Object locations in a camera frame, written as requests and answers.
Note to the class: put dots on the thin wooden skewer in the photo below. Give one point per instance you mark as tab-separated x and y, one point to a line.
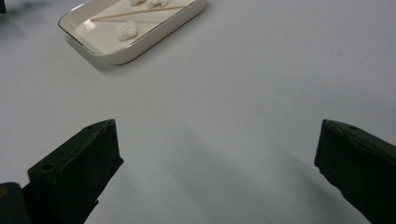
137	12

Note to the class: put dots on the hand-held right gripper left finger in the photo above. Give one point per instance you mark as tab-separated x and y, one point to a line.
77	168

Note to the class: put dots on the white ceramic tray gold rim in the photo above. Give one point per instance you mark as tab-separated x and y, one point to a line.
102	42

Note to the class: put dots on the white marshmallow lump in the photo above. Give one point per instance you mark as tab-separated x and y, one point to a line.
126	30
156	3
137	2

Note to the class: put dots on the dark object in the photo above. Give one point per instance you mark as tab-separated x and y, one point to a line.
2	5

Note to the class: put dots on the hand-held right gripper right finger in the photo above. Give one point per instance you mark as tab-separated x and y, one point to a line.
361	168

